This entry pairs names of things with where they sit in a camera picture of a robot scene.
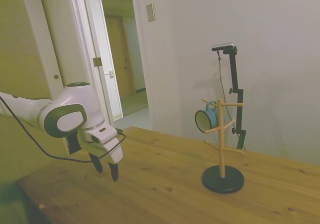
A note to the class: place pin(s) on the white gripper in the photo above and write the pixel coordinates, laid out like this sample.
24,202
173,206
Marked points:
110,144

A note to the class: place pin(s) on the blue enamel mug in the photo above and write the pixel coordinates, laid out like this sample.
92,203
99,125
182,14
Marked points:
208,115

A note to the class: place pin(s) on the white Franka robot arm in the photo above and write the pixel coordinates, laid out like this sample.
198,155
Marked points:
67,101

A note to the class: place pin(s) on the metal door strike plate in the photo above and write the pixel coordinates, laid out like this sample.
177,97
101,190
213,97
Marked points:
111,73

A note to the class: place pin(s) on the brass door hinge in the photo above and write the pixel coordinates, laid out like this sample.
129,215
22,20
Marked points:
97,62

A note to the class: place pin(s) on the white open door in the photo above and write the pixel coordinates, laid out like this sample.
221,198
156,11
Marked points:
30,47

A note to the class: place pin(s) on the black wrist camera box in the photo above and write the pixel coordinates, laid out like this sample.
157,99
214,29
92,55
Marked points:
73,143

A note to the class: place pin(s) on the white door frame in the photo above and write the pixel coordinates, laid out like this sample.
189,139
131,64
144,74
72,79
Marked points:
87,34

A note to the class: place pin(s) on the black camera stand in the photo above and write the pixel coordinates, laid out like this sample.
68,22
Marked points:
236,84

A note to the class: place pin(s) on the metal wall switch plate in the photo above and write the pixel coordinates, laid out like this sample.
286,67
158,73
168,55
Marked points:
150,12

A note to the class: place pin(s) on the grey exterior camera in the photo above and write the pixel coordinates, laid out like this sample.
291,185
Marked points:
223,46

